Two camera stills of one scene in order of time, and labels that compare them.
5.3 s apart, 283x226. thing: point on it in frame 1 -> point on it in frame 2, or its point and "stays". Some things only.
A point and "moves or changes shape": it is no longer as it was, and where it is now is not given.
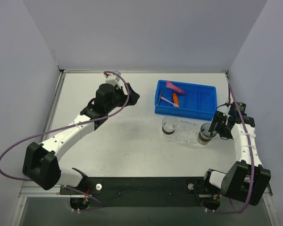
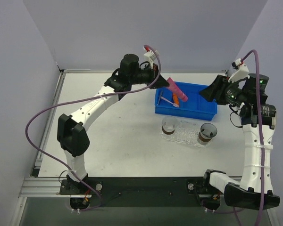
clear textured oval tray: (187, 133) stays
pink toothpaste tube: (170, 84) moves or changes shape
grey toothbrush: (159, 97) stays
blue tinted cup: (204, 135) stays
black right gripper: (221, 120) -> (220, 89)
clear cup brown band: (170, 124) stays
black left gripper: (127, 94) -> (154, 76)
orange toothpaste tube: (175, 99) stays
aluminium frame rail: (36, 190) stays
